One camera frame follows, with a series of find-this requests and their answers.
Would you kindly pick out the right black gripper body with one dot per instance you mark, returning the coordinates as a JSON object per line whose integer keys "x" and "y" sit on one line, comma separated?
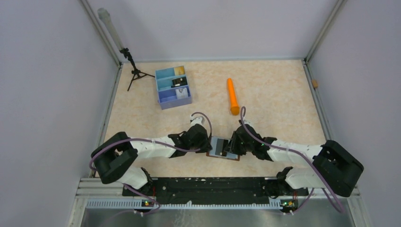
{"x": 243, "y": 147}

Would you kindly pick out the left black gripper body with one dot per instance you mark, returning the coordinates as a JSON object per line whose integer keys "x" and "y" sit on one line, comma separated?
{"x": 202, "y": 143}

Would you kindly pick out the black credit card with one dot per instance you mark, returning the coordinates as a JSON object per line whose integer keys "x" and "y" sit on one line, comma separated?
{"x": 219, "y": 147}

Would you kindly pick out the silver card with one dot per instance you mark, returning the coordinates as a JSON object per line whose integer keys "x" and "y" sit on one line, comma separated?
{"x": 182, "y": 93}

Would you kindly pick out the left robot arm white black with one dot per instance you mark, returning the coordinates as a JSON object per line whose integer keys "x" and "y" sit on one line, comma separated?
{"x": 114, "y": 159}

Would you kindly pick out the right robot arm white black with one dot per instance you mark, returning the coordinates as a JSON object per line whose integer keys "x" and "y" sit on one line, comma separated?
{"x": 326, "y": 166}

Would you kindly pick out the black card in tray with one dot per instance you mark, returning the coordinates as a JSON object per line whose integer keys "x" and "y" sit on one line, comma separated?
{"x": 179, "y": 82}

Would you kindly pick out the gold card in tray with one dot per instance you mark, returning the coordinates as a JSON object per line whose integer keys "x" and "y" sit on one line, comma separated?
{"x": 180, "y": 70}

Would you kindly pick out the orange cylinder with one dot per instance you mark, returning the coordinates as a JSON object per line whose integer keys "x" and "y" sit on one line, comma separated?
{"x": 234, "y": 107}

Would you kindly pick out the blue compartment tray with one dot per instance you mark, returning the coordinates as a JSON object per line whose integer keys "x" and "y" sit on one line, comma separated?
{"x": 166, "y": 95}

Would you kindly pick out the small black tripod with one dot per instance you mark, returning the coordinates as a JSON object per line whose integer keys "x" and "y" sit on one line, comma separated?
{"x": 136, "y": 73}

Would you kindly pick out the small tan block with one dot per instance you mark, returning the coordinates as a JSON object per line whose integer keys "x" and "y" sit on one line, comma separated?
{"x": 314, "y": 83}

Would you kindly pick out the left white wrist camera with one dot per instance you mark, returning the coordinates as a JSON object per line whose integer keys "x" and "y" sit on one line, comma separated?
{"x": 197, "y": 120}

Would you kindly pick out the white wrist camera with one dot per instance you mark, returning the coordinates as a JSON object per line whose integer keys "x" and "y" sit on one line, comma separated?
{"x": 245, "y": 122}
{"x": 197, "y": 120}

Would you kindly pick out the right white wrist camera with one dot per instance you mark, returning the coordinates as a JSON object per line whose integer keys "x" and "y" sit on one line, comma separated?
{"x": 245, "y": 122}

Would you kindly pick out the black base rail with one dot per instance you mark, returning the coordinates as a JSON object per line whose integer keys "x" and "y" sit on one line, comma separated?
{"x": 219, "y": 190}

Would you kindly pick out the white cable duct strip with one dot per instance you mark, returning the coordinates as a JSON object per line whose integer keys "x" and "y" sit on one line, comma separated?
{"x": 140, "y": 204}

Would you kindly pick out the grey tube on frame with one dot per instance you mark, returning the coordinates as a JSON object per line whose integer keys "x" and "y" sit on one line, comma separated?
{"x": 104, "y": 16}

